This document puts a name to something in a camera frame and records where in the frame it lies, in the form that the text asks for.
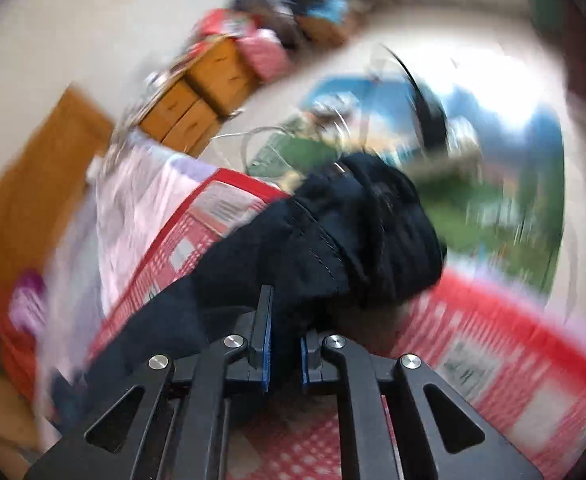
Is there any pink patterned bag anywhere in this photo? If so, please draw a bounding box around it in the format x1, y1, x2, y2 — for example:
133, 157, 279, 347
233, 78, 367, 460
235, 30, 294, 81

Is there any purple cloth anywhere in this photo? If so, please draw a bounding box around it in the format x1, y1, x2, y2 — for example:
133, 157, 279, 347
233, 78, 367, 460
10, 270, 50, 333

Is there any colourful printed floor mat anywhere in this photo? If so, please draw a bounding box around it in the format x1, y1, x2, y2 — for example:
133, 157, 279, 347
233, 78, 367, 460
245, 72, 566, 296

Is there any wooden nightstand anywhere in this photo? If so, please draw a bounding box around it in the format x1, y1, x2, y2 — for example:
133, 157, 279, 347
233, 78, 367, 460
138, 37, 264, 156

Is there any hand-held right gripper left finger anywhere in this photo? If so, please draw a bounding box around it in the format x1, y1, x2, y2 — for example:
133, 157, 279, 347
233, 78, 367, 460
24, 285, 275, 480

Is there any black strap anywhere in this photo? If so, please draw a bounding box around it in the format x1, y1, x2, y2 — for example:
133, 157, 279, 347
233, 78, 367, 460
383, 45, 449, 153

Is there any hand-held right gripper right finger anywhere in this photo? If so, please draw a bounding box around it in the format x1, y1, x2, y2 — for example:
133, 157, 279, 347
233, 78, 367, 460
299, 331, 545, 480

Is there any navy padded jacket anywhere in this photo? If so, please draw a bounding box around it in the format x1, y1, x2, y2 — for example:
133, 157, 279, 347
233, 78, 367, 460
53, 152, 448, 436

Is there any orange cloth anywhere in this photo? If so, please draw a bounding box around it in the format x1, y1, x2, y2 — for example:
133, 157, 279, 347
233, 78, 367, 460
0, 305, 44, 396

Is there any pale bedsheet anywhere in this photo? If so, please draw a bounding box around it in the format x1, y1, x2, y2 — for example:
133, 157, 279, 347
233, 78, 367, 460
38, 130, 224, 411

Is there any white cable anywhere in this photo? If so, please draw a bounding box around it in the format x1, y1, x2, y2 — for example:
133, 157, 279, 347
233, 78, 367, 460
213, 127, 304, 171

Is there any red checked blanket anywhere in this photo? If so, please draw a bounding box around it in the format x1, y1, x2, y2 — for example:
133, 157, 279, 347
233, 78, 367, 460
88, 167, 586, 480

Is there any wooden headboard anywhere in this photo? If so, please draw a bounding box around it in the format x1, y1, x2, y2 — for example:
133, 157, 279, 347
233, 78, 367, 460
0, 85, 116, 311

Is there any red box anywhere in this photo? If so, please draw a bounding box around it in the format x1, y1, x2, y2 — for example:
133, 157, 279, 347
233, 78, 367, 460
198, 7, 254, 41

